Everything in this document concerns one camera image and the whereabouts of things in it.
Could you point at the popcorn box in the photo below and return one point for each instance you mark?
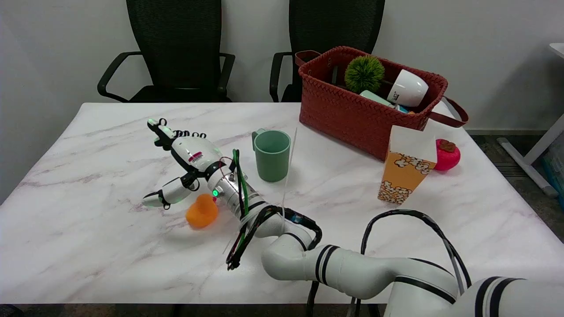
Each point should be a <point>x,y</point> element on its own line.
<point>403,176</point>

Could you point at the black office chair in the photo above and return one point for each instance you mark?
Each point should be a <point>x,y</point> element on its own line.
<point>176,44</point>
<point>335,26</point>

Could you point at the white desk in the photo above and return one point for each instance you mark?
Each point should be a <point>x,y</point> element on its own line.
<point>539,147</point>

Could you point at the white cup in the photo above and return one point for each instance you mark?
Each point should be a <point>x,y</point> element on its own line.
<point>409,88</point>

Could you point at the red woven basket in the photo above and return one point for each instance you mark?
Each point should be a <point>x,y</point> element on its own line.
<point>348,114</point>

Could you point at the pink persimmon toy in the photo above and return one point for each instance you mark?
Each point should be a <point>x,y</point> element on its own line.
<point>448,158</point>

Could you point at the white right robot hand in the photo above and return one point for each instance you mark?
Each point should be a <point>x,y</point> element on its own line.
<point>196,154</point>

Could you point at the blue storage box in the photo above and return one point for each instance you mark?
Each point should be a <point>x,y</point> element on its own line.
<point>556,169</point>

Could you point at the orange rubber duck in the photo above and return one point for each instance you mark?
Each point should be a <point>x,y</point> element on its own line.
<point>202,213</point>

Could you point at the green spiky ball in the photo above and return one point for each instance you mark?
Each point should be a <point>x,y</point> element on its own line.
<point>364,74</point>

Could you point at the white zip tie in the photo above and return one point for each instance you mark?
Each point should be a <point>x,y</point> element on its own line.
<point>287,180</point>

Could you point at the green mug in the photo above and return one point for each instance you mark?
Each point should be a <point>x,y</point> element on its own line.
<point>272,160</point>

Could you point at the mint green box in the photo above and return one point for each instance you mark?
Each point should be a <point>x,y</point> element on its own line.
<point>373,97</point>

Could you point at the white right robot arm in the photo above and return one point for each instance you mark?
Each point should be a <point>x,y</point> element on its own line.
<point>352,268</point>

